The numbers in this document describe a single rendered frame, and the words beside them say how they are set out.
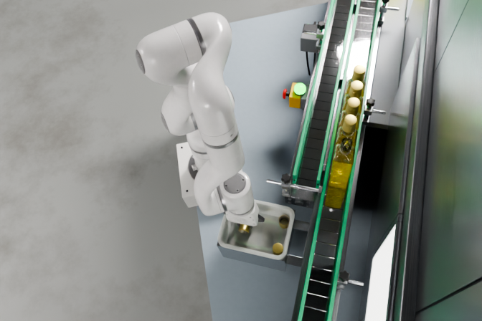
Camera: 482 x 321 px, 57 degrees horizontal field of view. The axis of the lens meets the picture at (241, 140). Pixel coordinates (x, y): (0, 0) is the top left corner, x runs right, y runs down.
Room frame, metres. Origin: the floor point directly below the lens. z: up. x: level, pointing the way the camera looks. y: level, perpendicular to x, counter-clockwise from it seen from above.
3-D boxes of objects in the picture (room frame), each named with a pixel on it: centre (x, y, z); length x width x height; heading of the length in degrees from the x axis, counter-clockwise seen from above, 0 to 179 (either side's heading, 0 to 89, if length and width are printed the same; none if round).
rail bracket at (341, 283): (0.19, -0.21, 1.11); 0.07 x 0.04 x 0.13; 65
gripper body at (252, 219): (0.47, 0.04, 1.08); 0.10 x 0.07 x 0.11; 65
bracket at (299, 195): (0.49, -0.15, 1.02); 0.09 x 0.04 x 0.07; 65
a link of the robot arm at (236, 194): (0.48, 0.05, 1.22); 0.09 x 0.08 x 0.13; 97
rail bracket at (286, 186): (0.50, -0.13, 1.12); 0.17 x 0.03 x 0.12; 65
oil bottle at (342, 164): (0.51, -0.28, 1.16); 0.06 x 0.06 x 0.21; 66
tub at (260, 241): (0.44, 0.01, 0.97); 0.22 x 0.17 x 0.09; 65
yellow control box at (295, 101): (0.91, -0.25, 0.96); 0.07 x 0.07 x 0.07; 65
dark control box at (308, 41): (1.17, -0.37, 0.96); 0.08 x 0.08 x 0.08; 65
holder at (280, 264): (0.42, -0.01, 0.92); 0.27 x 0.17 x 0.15; 65
